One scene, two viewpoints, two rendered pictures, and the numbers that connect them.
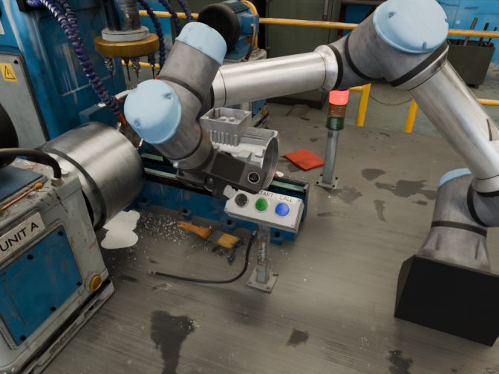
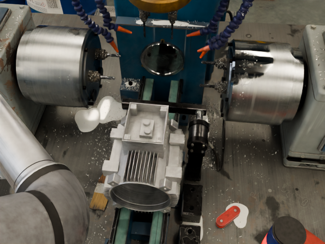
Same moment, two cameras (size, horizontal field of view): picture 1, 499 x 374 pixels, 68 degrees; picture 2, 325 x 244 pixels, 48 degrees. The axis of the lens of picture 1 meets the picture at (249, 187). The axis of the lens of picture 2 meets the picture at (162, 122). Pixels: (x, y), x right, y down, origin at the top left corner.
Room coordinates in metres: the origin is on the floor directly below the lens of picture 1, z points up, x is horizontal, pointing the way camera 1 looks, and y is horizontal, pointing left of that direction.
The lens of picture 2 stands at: (0.90, -0.47, 1.85)
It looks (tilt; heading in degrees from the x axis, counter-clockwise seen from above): 52 degrees down; 74
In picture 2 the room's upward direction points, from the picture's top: straight up
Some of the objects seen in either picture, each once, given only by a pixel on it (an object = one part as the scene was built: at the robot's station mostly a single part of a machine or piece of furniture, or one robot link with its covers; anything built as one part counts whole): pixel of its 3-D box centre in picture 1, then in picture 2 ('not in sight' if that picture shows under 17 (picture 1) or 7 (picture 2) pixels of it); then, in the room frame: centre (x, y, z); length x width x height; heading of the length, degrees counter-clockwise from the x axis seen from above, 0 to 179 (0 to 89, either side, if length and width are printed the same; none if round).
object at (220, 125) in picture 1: (226, 126); (146, 130); (1.01, 0.07, 1.11); 0.12 x 0.11 x 0.07; 68
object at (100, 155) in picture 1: (71, 188); (48, 66); (0.78, 0.45, 1.04); 0.37 x 0.25 x 0.25; 158
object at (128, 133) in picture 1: (131, 135); (162, 60); (1.15, 0.40, 1.01); 0.15 x 0.02 x 0.15; 158
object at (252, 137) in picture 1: (239, 156); (145, 163); (0.99, 0.03, 1.01); 0.20 x 0.19 x 0.19; 68
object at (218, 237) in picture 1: (207, 234); (106, 180); (0.88, 0.13, 0.80); 0.21 x 0.05 x 0.01; 63
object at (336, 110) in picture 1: (337, 107); not in sight; (1.18, -0.30, 1.10); 0.06 x 0.06 x 0.04
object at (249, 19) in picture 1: (238, 53); not in sight; (1.69, 0.05, 1.16); 0.33 x 0.26 x 0.42; 158
